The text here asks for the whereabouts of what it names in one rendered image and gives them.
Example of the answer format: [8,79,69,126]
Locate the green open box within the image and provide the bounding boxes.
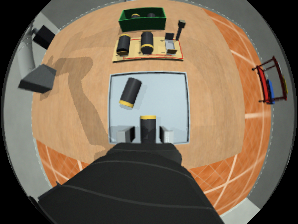
[118,7,166,33]

